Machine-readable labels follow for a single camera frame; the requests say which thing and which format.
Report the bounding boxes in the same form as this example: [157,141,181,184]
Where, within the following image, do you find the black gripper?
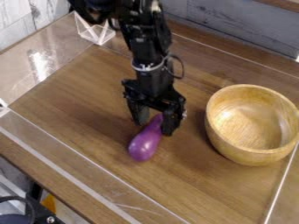
[121,65,185,136]

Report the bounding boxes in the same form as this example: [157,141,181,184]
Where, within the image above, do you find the purple toy eggplant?
[128,114,164,161]

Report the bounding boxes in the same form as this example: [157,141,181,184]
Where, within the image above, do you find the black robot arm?
[68,0,185,136]

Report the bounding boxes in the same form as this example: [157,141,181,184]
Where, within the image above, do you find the brown wooden bowl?
[205,84,299,166]

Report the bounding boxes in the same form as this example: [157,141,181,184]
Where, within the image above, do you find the clear acrylic tray walls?
[0,10,299,224]

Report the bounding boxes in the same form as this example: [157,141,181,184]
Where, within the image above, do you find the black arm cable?
[164,53,185,80]

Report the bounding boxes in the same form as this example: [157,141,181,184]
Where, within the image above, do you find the black clamp with cable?
[0,196,65,224]

